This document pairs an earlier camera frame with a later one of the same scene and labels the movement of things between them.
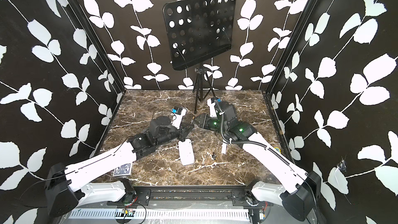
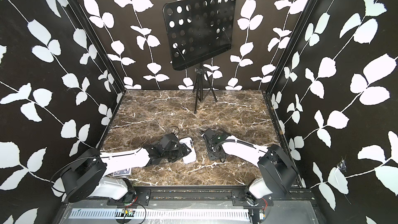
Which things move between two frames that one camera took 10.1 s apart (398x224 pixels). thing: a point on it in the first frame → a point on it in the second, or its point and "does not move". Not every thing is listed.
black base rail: [237, 196] does not move
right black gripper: [204, 122] → [210, 156]
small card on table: [123, 170] does not move
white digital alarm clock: [186, 152] does not move
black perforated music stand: [198, 28] does not move
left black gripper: [183, 134] → [182, 153]
